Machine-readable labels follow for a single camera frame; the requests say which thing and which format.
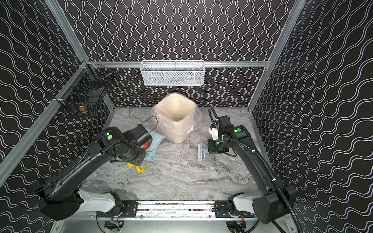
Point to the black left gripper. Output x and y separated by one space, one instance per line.
140 156

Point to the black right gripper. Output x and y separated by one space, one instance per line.
215 148

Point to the light teal plastic dustpan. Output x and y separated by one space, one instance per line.
156 141

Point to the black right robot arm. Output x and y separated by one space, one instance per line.
276 199

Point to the light blue paper scrap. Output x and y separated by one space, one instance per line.
150 155

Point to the red paper scrap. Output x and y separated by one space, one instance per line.
147 145

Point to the cream plastic waste bin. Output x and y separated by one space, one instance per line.
175 116

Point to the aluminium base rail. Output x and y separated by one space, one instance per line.
176 210

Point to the black wire basket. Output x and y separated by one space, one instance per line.
86 95

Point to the white wire mesh basket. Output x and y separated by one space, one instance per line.
173 72

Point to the aluminium rear frame bar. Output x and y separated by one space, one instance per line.
207 64

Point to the aluminium frame bar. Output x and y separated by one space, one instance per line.
10 162
207 64

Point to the aluminium corner frame post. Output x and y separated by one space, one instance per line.
67 29

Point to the aluminium left frame bar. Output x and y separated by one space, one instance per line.
10 162

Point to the aluminium right frame post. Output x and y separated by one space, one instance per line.
281 42

